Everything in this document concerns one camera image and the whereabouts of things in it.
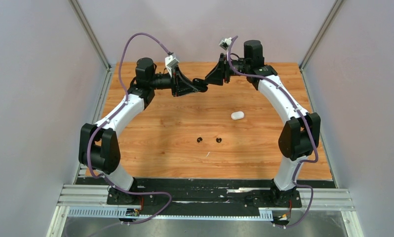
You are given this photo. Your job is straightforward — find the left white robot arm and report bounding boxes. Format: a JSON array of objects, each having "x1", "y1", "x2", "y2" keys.
[{"x1": 79, "y1": 57, "x2": 207, "y2": 204}]

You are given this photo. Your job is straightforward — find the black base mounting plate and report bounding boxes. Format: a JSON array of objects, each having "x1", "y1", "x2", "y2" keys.
[{"x1": 107, "y1": 178, "x2": 302, "y2": 217}]

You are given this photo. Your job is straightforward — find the grey slotted cable duct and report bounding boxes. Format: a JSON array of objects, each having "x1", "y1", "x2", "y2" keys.
[{"x1": 67, "y1": 207, "x2": 274, "y2": 221}]

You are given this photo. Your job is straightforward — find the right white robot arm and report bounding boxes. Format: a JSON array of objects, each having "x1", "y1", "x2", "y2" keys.
[{"x1": 204, "y1": 37, "x2": 321, "y2": 206}]

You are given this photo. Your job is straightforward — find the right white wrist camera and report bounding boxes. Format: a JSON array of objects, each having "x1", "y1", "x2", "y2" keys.
[{"x1": 218, "y1": 38, "x2": 233, "y2": 51}]

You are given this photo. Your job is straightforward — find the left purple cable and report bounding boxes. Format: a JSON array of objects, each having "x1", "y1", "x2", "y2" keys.
[{"x1": 86, "y1": 33, "x2": 173, "y2": 226}]

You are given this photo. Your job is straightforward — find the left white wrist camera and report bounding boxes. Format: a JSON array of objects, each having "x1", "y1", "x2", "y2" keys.
[{"x1": 164, "y1": 53, "x2": 180, "y2": 77}]

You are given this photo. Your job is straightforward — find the white earbud charging case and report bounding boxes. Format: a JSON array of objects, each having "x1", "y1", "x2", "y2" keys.
[{"x1": 231, "y1": 111, "x2": 245, "y2": 120}]

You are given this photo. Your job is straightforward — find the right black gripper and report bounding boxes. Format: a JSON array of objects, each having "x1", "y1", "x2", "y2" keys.
[{"x1": 204, "y1": 53, "x2": 251, "y2": 85}]

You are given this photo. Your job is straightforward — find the black earbud charging case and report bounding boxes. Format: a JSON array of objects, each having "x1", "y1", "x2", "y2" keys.
[{"x1": 192, "y1": 78, "x2": 208, "y2": 93}]

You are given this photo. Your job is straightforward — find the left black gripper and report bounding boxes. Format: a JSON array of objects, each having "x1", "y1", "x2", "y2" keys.
[{"x1": 149, "y1": 65, "x2": 198, "y2": 97}]

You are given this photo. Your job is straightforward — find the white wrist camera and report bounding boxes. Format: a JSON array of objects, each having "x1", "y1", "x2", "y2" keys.
[
  {"x1": 164, "y1": 53, "x2": 180, "y2": 77},
  {"x1": 218, "y1": 38, "x2": 233, "y2": 51}
]

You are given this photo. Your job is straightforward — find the aluminium frame rail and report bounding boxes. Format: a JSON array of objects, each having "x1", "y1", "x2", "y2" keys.
[{"x1": 56, "y1": 185, "x2": 363, "y2": 237}]

